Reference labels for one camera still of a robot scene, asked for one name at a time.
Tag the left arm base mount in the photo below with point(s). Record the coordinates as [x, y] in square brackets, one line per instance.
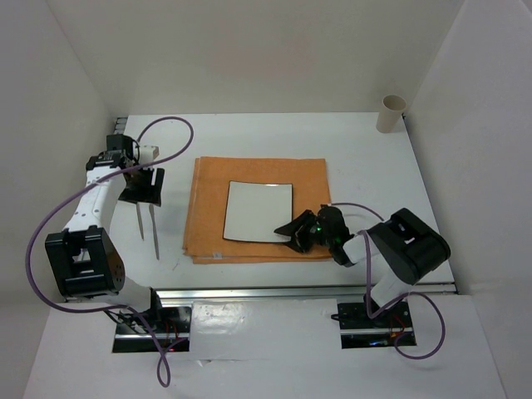
[171, 327]

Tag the white square plate black rim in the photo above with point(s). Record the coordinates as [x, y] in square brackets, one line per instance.
[255, 210]

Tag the aluminium front table rail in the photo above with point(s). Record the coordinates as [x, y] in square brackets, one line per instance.
[184, 295]

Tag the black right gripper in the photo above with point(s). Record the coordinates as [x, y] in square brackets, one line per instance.
[300, 242]

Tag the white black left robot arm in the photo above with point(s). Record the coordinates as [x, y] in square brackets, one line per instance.
[84, 261]

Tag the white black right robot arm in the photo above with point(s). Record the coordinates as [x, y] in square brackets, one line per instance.
[398, 252]

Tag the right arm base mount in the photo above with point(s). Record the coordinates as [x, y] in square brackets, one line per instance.
[357, 330]

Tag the silver table knife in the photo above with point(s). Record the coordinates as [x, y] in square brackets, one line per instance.
[154, 231]

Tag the orange cloth placemat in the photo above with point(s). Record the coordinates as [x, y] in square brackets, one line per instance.
[203, 236]

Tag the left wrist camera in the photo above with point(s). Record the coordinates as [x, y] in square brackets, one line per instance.
[148, 153]

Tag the silver fork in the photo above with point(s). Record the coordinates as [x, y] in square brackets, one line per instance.
[139, 220]

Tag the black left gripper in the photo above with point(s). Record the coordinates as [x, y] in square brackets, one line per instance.
[150, 194]

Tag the beige paper cup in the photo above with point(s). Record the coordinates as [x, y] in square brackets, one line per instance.
[391, 110]

